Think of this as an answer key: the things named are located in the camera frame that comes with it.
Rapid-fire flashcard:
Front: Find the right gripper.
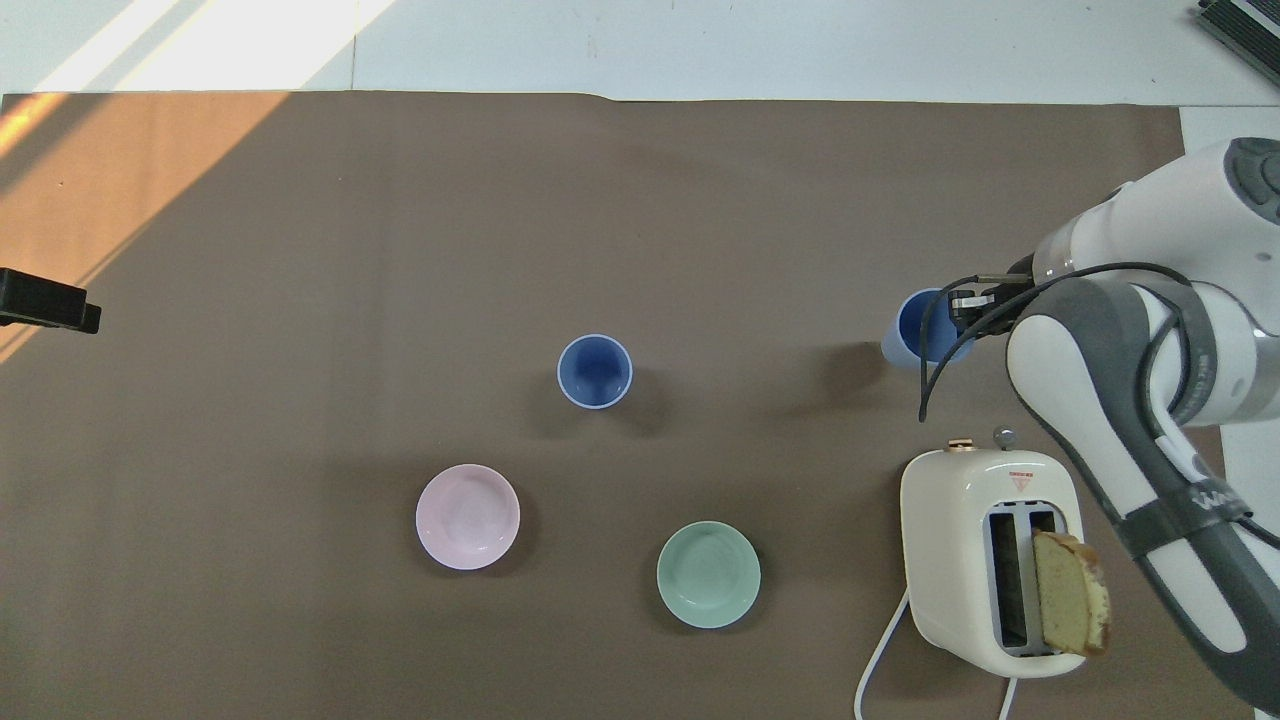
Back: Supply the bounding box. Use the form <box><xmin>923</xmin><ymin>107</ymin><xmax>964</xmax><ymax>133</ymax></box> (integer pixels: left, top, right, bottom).
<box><xmin>947</xmin><ymin>254</ymin><xmax>1041</xmax><ymax>338</ymax></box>

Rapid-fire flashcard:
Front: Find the blue cup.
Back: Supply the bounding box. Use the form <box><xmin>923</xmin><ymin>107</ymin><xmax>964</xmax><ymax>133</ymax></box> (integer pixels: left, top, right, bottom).
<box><xmin>881</xmin><ymin>288</ymin><xmax>977</xmax><ymax>372</ymax></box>
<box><xmin>556</xmin><ymin>333</ymin><xmax>635</xmax><ymax>411</ymax></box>

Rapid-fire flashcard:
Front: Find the cream toaster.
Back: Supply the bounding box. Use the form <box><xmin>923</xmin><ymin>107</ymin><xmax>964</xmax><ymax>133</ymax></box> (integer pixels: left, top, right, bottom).
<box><xmin>899</xmin><ymin>428</ymin><xmax>1088</xmax><ymax>681</ymax></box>

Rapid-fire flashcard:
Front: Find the bread slice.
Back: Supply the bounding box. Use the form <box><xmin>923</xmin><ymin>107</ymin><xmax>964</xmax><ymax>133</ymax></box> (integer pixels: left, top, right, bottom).
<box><xmin>1032</xmin><ymin>530</ymin><xmax>1113</xmax><ymax>658</ymax></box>

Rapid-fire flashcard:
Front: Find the green bowl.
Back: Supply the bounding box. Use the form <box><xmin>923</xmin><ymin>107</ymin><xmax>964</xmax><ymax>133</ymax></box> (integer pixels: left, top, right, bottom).
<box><xmin>656</xmin><ymin>520</ymin><xmax>762</xmax><ymax>630</ymax></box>

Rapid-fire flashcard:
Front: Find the black stand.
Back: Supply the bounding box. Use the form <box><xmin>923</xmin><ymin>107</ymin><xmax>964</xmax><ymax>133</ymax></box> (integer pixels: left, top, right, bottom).
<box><xmin>0</xmin><ymin>267</ymin><xmax>103</xmax><ymax>336</ymax></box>

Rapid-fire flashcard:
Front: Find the black cable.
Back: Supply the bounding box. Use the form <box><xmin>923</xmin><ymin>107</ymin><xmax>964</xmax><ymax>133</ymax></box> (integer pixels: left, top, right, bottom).
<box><xmin>917</xmin><ymin>261</ymin><xmax>1197</xmax><ymax>433</ymax></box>

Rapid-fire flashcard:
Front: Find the white power cord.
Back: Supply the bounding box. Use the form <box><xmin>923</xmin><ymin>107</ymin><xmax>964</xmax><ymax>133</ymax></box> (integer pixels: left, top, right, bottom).
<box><xmin>854</xmin><ymin>588</ymin><xmax>1021</xmax><ymax>720</ymax></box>

